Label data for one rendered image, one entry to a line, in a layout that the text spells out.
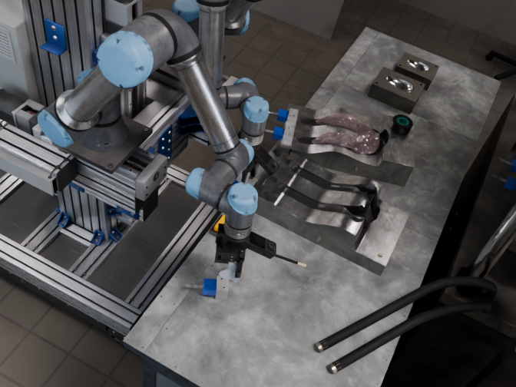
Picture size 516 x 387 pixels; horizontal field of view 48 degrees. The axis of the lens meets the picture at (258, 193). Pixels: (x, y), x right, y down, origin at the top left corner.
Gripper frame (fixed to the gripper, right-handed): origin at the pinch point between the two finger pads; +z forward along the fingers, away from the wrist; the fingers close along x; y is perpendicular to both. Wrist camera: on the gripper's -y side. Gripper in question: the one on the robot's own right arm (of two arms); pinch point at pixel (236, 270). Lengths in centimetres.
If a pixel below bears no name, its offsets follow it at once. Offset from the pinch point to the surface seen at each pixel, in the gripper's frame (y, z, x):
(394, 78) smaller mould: -68, 6, -109
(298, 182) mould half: -21.4, 3.9, -40.8
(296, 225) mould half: -20.8, 8.2, -25.1
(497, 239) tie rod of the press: -77, -14, -8
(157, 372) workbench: 20.6, 24.9, 21.3
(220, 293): 3.8, 9.1, 2.6
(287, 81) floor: -41, 93, -211
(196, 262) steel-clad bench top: 11.5, 12.6, -10.4
